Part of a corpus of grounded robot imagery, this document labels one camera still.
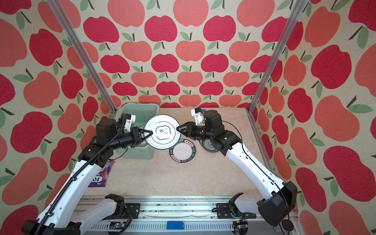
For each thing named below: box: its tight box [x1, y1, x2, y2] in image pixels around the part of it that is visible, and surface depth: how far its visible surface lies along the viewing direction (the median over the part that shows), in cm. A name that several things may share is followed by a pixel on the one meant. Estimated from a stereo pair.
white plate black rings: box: [143, 114, 182, 150], surface depth 70 cm
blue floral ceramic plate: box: [199, 139, 219, 153], surface depth 101 cm
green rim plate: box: [168, 139, 197, 164], surface depth 97 cm
